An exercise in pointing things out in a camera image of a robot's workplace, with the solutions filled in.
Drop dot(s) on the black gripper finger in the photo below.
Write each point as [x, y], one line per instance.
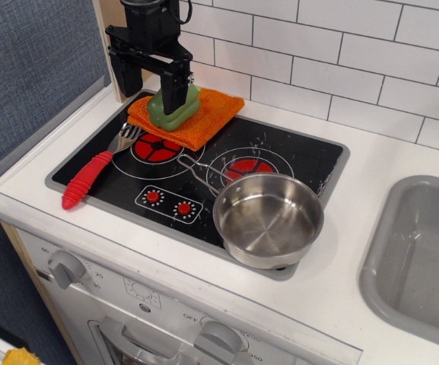
[174, 88]
[127, 72]

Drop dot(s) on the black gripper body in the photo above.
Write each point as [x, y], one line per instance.
[150, 38]

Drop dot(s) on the stainless steel saucepan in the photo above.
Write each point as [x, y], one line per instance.
[265, 220]

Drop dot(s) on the black toy stovetop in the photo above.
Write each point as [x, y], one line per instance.
[146, 185]

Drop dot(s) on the green toy bell pepper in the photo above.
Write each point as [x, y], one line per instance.
[173, 121]

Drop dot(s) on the orange folded cloth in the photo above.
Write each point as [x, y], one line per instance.
[215, 111]

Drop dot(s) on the grey left oven knob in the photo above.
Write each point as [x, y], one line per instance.
[65, 268]

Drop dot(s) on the grey oven knob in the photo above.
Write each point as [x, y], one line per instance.
[219, 342]
[65, 268]

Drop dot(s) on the white toy oven front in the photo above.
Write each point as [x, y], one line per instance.
[112, 319]

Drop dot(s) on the grey right oven knob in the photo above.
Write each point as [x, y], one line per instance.
[219, 342]

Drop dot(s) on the yellow object on floor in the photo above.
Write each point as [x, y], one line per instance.
[20, 356]

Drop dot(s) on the grey sink basin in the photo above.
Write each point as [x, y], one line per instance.
[399, 279]

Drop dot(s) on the wooden side post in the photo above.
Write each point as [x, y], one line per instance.
[110, 12]

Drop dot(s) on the fork with red handle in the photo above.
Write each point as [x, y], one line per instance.
[82, 182]

